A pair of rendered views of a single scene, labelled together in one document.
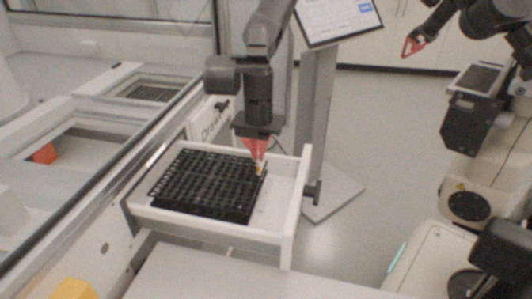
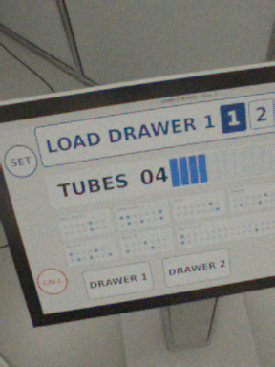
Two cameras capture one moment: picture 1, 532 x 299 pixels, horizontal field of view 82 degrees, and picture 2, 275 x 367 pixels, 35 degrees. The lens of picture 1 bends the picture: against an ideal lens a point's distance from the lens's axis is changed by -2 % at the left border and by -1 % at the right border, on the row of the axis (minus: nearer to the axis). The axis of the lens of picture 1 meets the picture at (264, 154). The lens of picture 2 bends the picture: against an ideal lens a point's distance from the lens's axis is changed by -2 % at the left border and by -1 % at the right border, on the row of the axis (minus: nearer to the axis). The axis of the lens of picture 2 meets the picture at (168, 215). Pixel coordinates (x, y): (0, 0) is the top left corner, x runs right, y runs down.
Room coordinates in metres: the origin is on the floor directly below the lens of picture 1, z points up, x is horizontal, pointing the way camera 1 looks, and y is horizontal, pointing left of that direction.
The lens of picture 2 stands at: (1.20, -0.44, 1.57)
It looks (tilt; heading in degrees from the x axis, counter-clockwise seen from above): 62 degrees down; 33
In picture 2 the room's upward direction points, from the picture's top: 4 degrees counter-clockwise
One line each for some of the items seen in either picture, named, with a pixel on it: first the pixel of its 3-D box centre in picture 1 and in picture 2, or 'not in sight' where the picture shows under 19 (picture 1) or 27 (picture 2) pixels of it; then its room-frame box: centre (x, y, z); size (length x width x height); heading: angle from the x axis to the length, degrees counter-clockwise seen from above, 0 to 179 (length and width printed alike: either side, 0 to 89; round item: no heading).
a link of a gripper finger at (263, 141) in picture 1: (255, 141); not in sight; (0.54, 0.02, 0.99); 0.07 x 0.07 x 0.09; 74
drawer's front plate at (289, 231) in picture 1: (298, 200); not in sight; (0.48, -0.07, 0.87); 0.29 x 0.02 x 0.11; 166
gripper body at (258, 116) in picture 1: (258, 111); not in sight; (0.54, 0.01, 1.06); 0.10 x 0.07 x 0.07; 74
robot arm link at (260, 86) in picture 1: (254, 81); not in sight; (0.54, 0.02, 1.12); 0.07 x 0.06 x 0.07; 84
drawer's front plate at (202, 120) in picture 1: (214, 113); not in sight; (0.86, 0.16, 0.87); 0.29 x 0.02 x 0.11; 166
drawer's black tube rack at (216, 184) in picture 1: (212, 186); not in sight; (0.53, 0.12, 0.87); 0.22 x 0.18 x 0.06; 76
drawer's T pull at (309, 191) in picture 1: (311, 191); not in sight; (0.47, -0.10, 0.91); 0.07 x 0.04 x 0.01; 166
